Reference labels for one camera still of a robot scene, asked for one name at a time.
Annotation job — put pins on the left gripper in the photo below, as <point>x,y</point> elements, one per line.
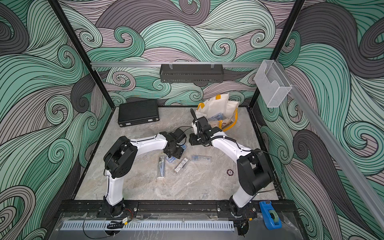
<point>179,154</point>

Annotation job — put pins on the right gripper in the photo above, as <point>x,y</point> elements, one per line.
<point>192,140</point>

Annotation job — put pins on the clear case blue refills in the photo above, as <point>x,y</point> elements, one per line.
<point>181,165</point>

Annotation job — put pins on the white canvas bag yellow handles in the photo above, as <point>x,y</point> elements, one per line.
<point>219,104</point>

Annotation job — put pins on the blue compass set package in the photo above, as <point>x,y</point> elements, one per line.
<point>172,159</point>

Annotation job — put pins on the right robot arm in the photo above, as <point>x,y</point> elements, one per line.
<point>254,170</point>

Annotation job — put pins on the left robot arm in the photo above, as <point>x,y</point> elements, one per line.
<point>121,156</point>

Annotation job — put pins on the clear flat compass case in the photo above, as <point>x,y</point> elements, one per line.
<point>201,159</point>

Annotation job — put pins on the black briefcase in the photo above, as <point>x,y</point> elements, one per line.
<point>137,113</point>

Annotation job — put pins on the blue tape dispenser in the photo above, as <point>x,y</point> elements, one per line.
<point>270,216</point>

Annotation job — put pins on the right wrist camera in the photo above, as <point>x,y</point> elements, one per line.
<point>195,123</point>

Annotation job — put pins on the black wall shelf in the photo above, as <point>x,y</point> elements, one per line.
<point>191,73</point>

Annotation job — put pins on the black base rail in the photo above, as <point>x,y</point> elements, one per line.
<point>220,208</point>

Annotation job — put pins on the clear wall bin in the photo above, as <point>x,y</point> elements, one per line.
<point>273,83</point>

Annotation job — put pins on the white slotted cable duct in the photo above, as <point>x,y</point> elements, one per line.
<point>151,226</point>

